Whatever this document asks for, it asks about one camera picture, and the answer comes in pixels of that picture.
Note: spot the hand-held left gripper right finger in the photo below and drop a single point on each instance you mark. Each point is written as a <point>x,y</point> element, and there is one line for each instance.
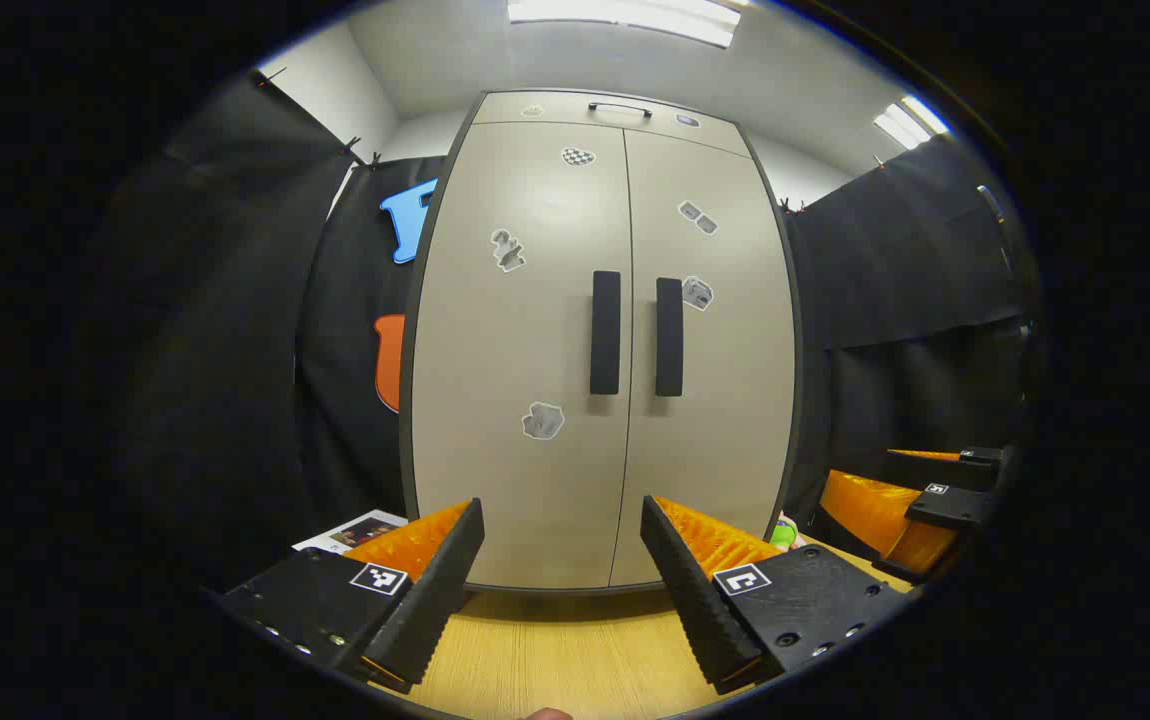
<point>695,600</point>

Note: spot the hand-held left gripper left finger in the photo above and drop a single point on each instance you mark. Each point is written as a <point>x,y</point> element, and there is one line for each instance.
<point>435,590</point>

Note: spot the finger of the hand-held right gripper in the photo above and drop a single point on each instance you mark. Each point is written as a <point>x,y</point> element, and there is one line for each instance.
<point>980,465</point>
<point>870,515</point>

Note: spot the beige shoe cabinet door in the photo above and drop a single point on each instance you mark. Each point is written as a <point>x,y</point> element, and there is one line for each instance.
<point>735,400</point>
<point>515,340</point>

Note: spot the double-door shoe cabinet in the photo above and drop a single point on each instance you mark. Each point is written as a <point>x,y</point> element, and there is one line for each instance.
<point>405,400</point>

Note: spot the beige cabinet drawer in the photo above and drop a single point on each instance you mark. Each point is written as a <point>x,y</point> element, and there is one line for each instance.
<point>565,108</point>

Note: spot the green and pink plush toy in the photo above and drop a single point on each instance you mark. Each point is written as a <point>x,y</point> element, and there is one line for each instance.
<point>783,535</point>

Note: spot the printed booklet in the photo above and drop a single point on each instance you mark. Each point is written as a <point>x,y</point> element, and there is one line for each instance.
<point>355,530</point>

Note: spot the ceiling light panel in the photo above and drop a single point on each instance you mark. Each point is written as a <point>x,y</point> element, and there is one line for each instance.
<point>910,122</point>
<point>625,15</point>

